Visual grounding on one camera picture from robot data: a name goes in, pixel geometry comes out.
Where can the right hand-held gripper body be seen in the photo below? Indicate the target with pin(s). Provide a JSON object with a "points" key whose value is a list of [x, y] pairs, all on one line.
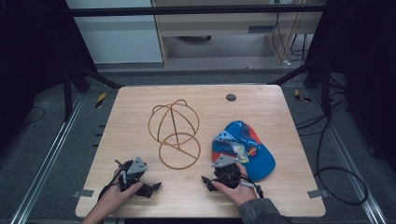
{"points": [[229, 175]]}

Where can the black and yellow tape strip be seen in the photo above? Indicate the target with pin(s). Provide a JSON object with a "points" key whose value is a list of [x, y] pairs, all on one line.
{"points": [[300, 96], [100, 100]]}

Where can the light wooden desk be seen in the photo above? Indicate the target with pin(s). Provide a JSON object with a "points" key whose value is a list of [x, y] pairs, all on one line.
{"points": [[218, 23]]}

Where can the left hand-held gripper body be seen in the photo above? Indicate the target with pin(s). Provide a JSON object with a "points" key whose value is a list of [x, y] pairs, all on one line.
{"points": [[137, 168]]}

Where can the black curtain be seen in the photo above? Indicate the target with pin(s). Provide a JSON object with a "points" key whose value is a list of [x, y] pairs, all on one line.
{"points": [[31, 46], [367, 62]]}

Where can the person's left hand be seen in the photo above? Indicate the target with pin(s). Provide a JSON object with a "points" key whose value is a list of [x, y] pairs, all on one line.
{"points": [[116, 196]]}

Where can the black horizontal bar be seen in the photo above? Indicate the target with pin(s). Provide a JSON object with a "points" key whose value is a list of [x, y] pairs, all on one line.
{"points": [[186, 10]]}

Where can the grey tape piece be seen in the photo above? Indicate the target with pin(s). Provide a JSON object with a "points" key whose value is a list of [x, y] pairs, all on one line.
{"points": [[83, 193], [317, 193]]}

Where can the black metal stand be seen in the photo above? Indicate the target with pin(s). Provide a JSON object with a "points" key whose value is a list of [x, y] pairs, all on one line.
{"points": [[326, 90], [67, 93]]}

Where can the blue and red cap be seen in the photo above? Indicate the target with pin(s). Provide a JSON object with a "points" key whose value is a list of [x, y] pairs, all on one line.
{"points": [[249, 146]]}

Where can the aluminium floor rail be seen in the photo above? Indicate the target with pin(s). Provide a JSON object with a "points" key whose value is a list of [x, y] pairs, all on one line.
{"points": [[351, 168], [46, 161]]}

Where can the white cabinet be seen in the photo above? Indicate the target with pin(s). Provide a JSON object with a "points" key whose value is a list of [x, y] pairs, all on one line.
{"points": [[118, 40]]}

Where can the person's right hand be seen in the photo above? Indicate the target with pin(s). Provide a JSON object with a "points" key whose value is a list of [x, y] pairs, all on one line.
{"points": [[239, 191]]}

